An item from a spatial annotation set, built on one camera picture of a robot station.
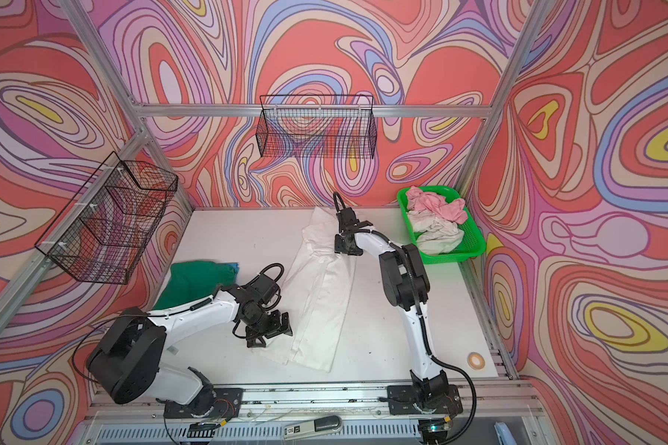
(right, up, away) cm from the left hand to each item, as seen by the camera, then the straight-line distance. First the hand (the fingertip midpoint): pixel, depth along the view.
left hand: (289, 337), depth 83 cm
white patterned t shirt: (+53, +31, +24) cm, 66 cm away
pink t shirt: (+61, +41, +25) cm, 78 cm away
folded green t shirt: (-34, +16, +7) cm, 38 cm away
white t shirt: (+6, +11, +10) cm, 16 cm away
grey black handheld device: (+10, -15, -17) cm, 25 cm away
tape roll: (+55, -6, -3) cm, 56 cm away
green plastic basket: (+65, +28, +18) cm, 73 cm away
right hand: (+19, +25, +23) cm, 38 cm away
